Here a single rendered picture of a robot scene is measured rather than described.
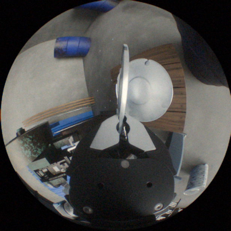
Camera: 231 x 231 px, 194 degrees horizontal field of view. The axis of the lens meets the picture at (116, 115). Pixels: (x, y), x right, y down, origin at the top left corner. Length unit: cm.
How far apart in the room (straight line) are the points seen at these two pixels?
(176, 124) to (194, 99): 39
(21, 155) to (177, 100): 88
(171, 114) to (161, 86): 12
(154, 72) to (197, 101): 49
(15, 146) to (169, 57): 91
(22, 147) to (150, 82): 80
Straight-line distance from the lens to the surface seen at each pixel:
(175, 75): 31
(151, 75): 29
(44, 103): 204
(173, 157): 50
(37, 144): 64
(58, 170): 94
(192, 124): 73
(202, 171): 107
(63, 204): 53
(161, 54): 34
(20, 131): 94
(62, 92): 199
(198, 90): 68
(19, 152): 64
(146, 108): 31
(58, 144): 103
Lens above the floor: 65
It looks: 37 degrees down
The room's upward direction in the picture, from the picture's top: 112 degrees counter-clockwise
